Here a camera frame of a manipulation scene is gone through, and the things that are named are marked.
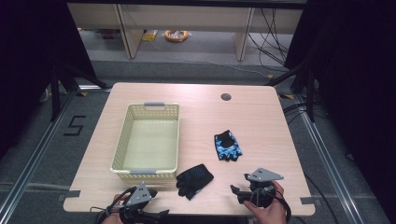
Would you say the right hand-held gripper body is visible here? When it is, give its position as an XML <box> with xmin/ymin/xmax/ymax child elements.
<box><xmin>244</xmin><ymin>167</ymin><xmax>285</xmax><ymax>209</ymax></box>

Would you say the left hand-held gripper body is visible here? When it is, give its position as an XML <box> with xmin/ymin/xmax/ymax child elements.
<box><xmin>119</xmin><ymin>182</ymin><xmax>157</xmax><ymax>224</ymax></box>

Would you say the blue camouflage fingerless glove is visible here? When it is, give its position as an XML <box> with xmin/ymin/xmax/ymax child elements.
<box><xmin>213</xmin><ymin>129</ymin><xmax>244</xmax><ymax>162</ymax></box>

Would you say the black fingerless glove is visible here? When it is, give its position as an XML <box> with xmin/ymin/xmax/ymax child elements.
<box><xmin>175</xmin><ymin>163</ymin><xmax>215</xmax><ymax>201</ymax></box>

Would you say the cream plastic basket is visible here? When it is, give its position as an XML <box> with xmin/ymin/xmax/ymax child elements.
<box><xmin>109</xmin><ymin>101</ymin><xmax>181</xmax><ymax>180</ymax></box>

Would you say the person's right hand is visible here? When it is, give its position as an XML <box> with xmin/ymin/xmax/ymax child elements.
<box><xmin>243</xmin><ymin>180</ymin><xmax>288</xmax><ymax>224</ymax></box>

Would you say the person's left hand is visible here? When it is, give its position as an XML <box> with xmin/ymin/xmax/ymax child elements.
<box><xmin>102</xmin><ymin>193</ymin><xmax>129</xmax><ymax>224</ymax></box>

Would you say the black metal stand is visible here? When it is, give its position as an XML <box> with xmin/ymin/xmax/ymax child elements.
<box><xmin>263</xmin><ymin>60</ymin><xmax>316</xmax><ymax>123</ymax></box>
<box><xmin>49</xmin><ymin>62</ymin><xmax>110</xmax><ymax>123</ymax></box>

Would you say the dark curtain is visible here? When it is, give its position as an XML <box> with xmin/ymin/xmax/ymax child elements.
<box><xmin>0</xmin><ymin>0</ymin><xmax>98</xmax><ymax>160</ymax></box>
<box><xmin>284</xmin><ymin>0</ymin><xmax>396</xmax><ymax>223</ymax></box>

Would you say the yellow packet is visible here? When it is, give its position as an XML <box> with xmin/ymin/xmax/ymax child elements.
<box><xmin>141</xmin><ymin>29</ymin><xmax>159</xmax><ymax>43</ymax></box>

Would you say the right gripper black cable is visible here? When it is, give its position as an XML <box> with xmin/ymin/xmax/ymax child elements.
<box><xmin>250</xmin><ymin>186</ymin><xmax>292</xmax><ymax>224</ymax></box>

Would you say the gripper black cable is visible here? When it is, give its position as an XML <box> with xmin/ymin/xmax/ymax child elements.
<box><xmin>90</xmin><ymin>186</ymin><xmax>138</xmax><ymax>224</ymax></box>
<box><xmin>250</xmin><ymin>186</ymin><xmax>292</xmax><ymax>224</ymax></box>

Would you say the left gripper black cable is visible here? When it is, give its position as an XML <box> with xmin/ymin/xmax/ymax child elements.
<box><xmin>90</xmin><ymin>186</ymin><xmax>138</xmax><ymax>224</ymax></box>

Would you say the black floor cable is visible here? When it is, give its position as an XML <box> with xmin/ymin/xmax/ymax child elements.
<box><xmin>302</xmin><ymin>171</ymin><xmax>341</xmax><ymax>224</ymax></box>

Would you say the aluminium floor rail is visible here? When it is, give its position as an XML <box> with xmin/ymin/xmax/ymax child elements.
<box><xmin>0</xmin><ymin>89</ymin><xmax>78</xmax><ymax>220</ymax></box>
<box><xmin>293</xmin><ymin>92</ymin><xmax>366</xmax><ymax>224</ymax></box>

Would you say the bundle of black cables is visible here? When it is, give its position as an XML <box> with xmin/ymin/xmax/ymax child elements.
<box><xmin>247</xmin><ymin>7</ymin><xmax>291</xmax><ymax>67</ymax></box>

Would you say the orange coiled cable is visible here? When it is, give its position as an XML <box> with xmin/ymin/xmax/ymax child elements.
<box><xmin>163</xmin><ymin>29</ymin><xmax>190</xmax><ymax>43</ymax></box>

